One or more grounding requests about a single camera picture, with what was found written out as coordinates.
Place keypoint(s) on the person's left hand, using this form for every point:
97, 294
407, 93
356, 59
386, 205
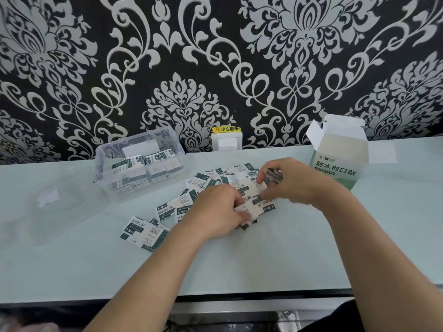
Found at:
211, 214

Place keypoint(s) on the person's right hand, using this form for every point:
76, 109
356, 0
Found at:
304, 186

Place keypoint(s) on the pile of white green packets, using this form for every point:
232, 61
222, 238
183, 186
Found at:
193, 190

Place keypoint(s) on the small white green packet bundle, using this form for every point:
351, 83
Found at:
275, 175

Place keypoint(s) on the green white cardboard carton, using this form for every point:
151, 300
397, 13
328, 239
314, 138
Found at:
339, 159

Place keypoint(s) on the clear plastic box lid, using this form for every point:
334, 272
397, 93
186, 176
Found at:
48, 198

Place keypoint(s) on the person's right forearm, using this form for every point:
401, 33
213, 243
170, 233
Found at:
391, 266

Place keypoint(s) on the person's left forearm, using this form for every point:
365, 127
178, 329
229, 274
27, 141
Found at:
138, 286

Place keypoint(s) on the white wall socket yellow label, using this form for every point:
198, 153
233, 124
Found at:
226, 141

